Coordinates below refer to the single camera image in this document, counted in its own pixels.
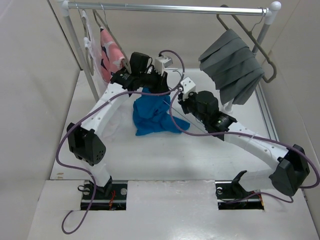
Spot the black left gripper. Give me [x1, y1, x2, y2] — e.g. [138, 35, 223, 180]
[139, 68, 172, 97]

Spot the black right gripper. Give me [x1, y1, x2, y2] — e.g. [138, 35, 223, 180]
[178, 90, 209, 125]

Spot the light blue wire hanger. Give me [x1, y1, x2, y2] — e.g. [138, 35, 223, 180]
[162, 70, 213, 133]

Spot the blue t shirt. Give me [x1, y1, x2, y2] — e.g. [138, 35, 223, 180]
[132, 95, 190, 136]

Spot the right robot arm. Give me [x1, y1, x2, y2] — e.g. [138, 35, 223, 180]
[177, 91, 310, 197]

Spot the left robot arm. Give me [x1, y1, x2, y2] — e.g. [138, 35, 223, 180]
[67, 52, 173, 199]

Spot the pink patterned shirt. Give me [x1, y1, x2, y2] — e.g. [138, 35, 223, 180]
[100, 27, 125, 84]

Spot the taupe hanger with white garment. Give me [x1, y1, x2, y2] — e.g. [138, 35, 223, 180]
[81, 9, 95, 76]

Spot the taupe hanger with pink shirt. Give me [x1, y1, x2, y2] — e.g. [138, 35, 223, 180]
[92, 3, 132, 74]

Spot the taupe hanger with skirt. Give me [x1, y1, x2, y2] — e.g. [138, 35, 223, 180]
[231, 14, 278, 84]

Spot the grey pleated skirt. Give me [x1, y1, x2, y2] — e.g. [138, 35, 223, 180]
[198, 29, 265, 105]

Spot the white garment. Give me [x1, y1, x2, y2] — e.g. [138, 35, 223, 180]
[80, 10, 108, 97]

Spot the white metal clothes rack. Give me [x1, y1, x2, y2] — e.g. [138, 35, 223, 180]
[55, 0, 282, 113]

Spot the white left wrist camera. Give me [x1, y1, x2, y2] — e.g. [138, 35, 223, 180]
[154, 55, 173, 76]

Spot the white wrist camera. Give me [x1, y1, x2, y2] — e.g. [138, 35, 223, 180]
[180, 77, 196, 100]
[154, 55, 173, 76]

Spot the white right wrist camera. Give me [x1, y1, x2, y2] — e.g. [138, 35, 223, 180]
[180, 77, 196, 100]

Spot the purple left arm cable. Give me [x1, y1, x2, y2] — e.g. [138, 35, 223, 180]
[55, 49, 186, 235]

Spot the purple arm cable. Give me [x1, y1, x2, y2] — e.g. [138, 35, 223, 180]
[168, 87, 318, 204]
[55, 49, 186, 235]

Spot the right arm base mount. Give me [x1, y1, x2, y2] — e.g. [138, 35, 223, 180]
[215, 170, 265, 210]

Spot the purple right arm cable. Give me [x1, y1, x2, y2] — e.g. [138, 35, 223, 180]
[168, 87, 318, 204]

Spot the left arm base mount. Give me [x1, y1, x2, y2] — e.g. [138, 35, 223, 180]
[77, 180, 128, 211]

